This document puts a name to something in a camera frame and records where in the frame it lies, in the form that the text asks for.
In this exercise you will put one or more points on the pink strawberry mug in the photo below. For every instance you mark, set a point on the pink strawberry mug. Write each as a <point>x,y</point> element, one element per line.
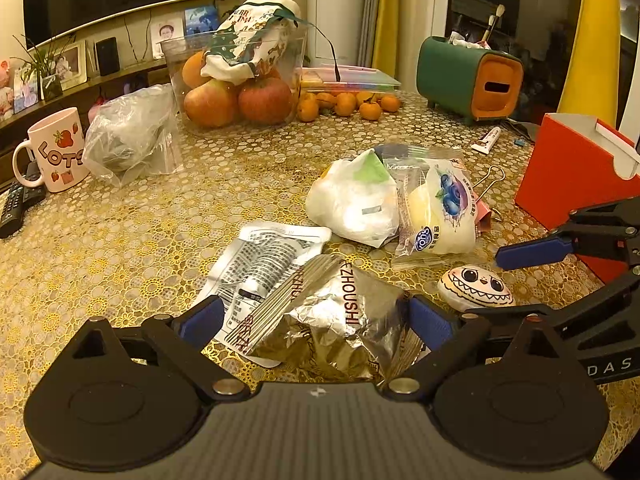
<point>55,152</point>

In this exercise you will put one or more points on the red apple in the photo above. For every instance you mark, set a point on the red apple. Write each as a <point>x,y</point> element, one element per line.
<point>265,101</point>
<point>210,105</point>

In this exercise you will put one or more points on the cartoon face stone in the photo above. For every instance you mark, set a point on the cartoon face stone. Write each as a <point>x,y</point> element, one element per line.
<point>475,285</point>

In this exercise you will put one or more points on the grey curtain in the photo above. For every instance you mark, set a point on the grey curtain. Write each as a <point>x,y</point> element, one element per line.
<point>371,10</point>

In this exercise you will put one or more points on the framed photo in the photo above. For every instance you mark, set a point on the framed photo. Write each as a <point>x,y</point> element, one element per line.
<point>70,62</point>

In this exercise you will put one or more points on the small white tube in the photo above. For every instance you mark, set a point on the small white tube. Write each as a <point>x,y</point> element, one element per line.
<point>486,140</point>

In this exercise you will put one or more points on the pink small bag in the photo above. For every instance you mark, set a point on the pink small bag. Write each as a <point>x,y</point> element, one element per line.
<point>96,111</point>

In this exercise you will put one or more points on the printed cloth bag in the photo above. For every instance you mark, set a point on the printed cloth bag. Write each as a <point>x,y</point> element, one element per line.
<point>250,35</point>

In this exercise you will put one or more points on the portrait photo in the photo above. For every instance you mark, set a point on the portrait photo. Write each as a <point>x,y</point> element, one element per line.
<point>166,35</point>

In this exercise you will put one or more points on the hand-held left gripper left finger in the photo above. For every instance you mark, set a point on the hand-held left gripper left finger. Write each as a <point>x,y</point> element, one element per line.
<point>202,321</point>

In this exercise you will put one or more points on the blue photo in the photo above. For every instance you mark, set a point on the blue photo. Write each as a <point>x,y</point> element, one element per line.
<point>200,20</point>

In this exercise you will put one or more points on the silver foil packet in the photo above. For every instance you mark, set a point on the silver foil packet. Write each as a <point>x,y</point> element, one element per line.
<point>345,310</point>

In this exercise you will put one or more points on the tall yellow figure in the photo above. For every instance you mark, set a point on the tall yellow figure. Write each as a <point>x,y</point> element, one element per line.
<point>592,35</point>

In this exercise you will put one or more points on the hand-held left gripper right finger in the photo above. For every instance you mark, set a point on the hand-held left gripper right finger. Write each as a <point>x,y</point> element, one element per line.
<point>430,322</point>

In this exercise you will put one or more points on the orange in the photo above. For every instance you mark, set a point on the orange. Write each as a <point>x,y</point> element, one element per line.
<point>194,70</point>

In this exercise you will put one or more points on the clear fruit container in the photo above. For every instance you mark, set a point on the clear fruit container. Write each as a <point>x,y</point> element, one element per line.
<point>295,60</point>

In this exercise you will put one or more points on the dark cabinet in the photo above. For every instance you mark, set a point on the dark cabinet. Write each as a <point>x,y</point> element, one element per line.
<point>480,5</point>

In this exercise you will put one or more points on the clear plastic bag dark contents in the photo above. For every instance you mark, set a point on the clear plastic bag dark contents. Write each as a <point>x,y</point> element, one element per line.
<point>130,135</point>

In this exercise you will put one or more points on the small black speaker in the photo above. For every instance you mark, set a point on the small black speaker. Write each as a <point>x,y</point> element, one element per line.
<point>107,56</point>

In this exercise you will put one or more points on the white plastic bag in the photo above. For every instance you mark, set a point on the white plastic bag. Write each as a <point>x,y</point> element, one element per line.
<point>350,200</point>

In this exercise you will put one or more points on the pink binder clip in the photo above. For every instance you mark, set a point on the pink binder clip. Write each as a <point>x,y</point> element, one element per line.
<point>482,215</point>

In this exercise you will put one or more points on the pastel flat case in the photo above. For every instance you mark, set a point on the pastel flat case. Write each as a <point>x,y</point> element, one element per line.
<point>360,77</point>

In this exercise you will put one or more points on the green and orange tissue box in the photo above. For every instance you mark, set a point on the green and orange tissue box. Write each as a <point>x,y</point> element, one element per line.
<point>450,75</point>

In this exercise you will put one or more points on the white standing air conditioner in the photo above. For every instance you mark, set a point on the white standing air conditioner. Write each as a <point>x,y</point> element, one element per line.
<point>335,10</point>

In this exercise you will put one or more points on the potted grass plant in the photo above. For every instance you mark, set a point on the potted grass plant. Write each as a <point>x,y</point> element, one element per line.
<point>50,85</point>

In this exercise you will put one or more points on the blueberry print snack packet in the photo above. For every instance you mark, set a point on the blueberry print snack packet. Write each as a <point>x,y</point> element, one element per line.
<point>445,210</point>

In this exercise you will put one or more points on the white printed sachet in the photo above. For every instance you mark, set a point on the white printed sachet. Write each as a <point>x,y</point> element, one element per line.
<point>270,255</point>

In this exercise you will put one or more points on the white-tipped brush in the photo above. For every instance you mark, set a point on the white-tipped brush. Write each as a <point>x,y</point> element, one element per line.
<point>491,22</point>
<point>497,12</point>

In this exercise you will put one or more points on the dark grey cloth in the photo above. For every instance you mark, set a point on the dark grey cloth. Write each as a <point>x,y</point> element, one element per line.
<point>522,129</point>

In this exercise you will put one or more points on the pile of tangerines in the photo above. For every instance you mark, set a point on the pile of tangerines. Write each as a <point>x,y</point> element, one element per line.
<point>345,105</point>

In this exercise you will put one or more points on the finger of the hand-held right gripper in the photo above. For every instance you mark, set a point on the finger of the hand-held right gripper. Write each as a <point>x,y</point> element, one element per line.
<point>535,252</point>
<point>600,300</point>

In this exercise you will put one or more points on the wooden shelf unit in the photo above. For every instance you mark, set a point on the wooden shelf unit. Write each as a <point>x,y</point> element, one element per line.
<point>135,67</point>

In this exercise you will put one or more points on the yellow curtain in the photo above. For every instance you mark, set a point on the yellow curtain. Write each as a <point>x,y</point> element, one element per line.
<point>390,20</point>

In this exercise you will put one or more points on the red box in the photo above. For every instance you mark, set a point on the red box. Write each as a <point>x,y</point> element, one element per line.
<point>560,175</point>

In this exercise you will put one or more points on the white tissue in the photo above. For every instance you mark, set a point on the white tissue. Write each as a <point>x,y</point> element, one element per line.
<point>467,41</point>

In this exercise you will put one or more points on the gold patterned desktop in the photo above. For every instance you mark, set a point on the gold patterned desktop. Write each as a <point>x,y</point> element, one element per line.
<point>150,240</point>

